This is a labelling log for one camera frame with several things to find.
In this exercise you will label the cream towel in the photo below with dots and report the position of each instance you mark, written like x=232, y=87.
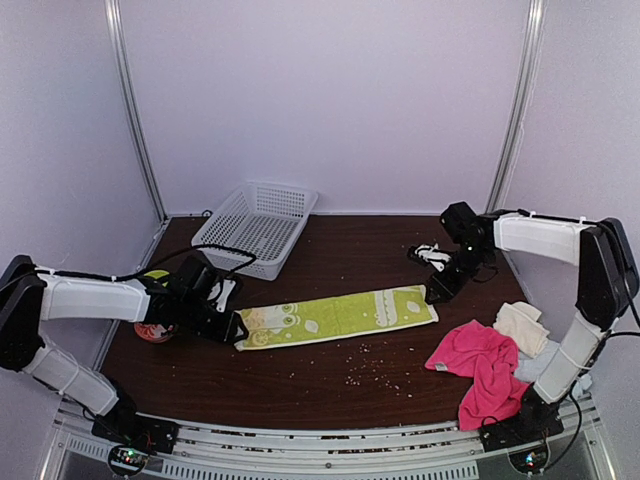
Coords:
x=520, y=322

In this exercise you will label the right aluminium corner post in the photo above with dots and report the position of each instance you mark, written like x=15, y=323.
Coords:
x=523, y=91

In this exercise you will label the left aluminium corner post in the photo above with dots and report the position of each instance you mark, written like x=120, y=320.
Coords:
x=117, y=36

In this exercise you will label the green and white patterned towel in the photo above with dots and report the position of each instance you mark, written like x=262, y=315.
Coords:
x=335, y=318

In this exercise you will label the red patterned bowl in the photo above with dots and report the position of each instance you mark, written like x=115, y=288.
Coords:
x=155, y=333

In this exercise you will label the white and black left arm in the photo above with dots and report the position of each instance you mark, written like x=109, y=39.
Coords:
x=32, y=295

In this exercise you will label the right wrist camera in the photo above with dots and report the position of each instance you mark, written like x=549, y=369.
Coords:
x=430, y=255

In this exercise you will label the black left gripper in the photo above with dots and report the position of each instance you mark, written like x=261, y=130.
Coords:
x=228, y=329

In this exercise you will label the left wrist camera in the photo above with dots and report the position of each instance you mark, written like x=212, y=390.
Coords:
x=223, y=292

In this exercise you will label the pink towel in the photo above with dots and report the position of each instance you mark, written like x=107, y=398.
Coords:
x=490, y=359

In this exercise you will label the aluminium corner post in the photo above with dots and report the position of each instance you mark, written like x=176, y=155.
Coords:
x=523, y=91
x=117, y=36

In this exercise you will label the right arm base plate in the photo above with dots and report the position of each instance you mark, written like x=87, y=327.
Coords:
x=512, y=432

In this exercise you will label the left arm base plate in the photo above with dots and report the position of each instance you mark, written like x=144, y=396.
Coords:
x=146, y=434

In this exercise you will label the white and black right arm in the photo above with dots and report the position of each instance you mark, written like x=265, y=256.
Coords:
x=591, y=262

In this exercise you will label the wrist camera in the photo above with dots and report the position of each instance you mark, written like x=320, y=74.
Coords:
x=223, y=292
x=430, y=255

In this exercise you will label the white perforated plastic basket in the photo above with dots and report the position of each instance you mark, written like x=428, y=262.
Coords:
x=255, y=229

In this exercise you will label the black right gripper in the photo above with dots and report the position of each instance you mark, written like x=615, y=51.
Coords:
x=442, y=287

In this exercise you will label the light blue towel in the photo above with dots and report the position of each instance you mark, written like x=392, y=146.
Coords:
x=529, y=368

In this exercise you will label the green bowl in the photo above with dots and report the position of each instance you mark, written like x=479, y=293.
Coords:
x=154, y=278

